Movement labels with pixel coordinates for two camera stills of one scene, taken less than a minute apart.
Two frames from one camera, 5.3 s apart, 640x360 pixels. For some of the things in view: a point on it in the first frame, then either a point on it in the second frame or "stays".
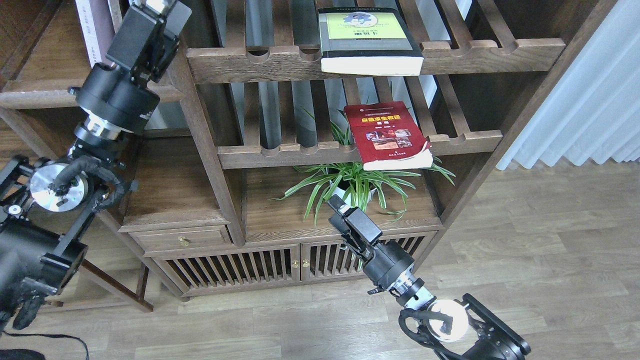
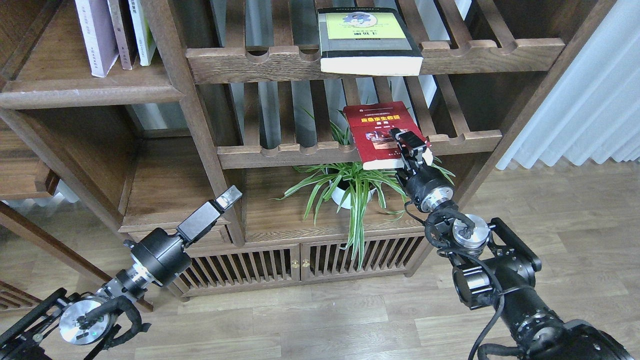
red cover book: [387, 137] stays
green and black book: [368, 40] stays
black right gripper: [386, 259] to [426, 186]
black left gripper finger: [145, 42] to [204, 218]
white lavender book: [97, 26] stays
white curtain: [595, 108] stays
